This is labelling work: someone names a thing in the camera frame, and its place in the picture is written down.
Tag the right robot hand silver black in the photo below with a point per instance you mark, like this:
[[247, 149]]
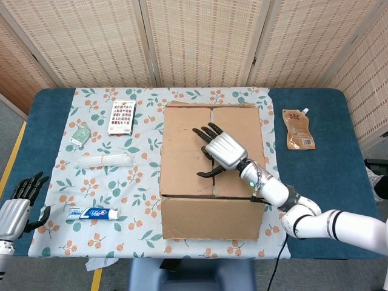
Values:
[[225, 150]]

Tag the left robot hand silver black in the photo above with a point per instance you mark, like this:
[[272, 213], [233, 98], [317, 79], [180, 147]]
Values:
[[12, 216]]

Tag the cardboard box with red tape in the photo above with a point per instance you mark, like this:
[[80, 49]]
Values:
[[209, 218]]

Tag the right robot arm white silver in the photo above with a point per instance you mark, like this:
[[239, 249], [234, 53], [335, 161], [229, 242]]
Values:
[[348, 225]]

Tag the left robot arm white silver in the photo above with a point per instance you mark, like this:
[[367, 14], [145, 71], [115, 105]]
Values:
[[4, 257]]

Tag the colourful card pack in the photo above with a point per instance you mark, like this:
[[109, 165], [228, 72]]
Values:
[[122, 118]]

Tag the brown spout pouch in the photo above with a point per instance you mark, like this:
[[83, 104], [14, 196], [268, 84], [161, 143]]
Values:
[[298, 130]]

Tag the blue white toothpaste tube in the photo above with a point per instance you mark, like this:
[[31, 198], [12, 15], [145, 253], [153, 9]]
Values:
[[94, 213]]

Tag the small green white pack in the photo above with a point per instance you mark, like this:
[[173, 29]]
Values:
[[80, 135]]

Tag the bamboo folding screen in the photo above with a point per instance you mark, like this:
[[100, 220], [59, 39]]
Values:
[[206, 45]]

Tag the clear bag of white sticks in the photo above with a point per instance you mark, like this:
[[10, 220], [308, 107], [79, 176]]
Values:
[[103, 160]]

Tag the floral print tablecloth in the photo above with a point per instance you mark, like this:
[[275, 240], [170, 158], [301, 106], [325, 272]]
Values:
[[121, 236]]

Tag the flat black object under table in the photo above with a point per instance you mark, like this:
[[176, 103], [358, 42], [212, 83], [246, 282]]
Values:
[[169, 265]]

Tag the white sneaker with grey laces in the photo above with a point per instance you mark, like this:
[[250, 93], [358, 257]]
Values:
[[373, 182]]

